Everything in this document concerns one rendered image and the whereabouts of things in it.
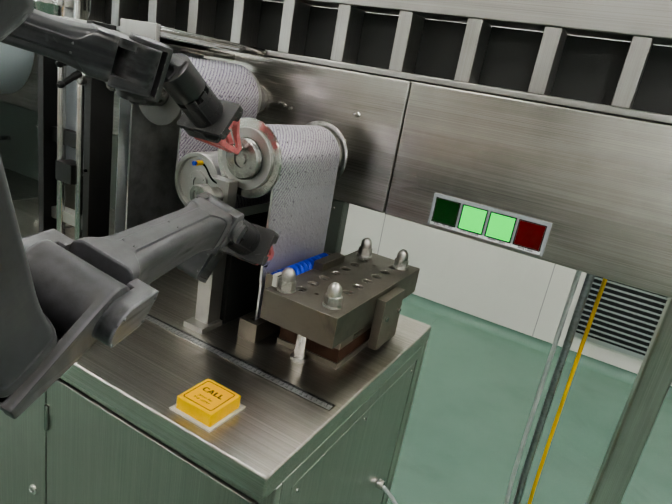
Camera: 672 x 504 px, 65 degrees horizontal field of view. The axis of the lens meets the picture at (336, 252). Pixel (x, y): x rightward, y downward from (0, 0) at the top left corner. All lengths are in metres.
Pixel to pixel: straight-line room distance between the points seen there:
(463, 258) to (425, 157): 2.51
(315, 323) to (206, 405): 0.24
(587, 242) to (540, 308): 2.52
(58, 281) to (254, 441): 0.45
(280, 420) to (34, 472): 0.61
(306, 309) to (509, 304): 2.81
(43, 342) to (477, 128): 0.93
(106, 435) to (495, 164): 0.90
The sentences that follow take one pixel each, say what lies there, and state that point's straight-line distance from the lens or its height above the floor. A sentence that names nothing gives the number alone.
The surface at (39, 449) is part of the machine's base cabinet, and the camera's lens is 1.26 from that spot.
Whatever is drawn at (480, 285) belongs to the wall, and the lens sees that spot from 3.68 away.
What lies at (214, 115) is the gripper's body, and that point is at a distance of 0.89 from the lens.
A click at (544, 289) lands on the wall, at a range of 3.60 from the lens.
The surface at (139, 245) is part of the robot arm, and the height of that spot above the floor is 1.23.
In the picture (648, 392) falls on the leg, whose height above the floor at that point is 0.88.
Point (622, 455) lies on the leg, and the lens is 1.47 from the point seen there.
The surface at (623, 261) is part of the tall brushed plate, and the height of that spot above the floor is 1.18.
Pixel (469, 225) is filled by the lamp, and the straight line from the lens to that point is 1.16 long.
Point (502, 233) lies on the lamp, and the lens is 1.15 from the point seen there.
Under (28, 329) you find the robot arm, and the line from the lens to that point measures 0.39.
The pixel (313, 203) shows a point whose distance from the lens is 1.12.
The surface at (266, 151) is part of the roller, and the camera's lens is 0.97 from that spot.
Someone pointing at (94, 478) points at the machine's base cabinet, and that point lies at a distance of 1.14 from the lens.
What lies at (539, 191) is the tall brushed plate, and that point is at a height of 1.27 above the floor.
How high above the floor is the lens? 1.42
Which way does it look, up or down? 18 degrees down
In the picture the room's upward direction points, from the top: 10 degrees clockwise
